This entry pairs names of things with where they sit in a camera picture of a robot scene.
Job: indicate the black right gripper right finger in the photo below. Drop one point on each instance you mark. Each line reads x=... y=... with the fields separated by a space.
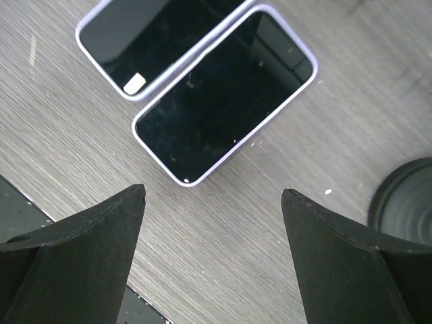
x=350 y=273

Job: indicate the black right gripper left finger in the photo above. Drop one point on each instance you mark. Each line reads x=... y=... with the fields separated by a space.
x=71 y=260

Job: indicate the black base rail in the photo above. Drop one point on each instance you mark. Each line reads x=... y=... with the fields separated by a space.
x=67 y=263

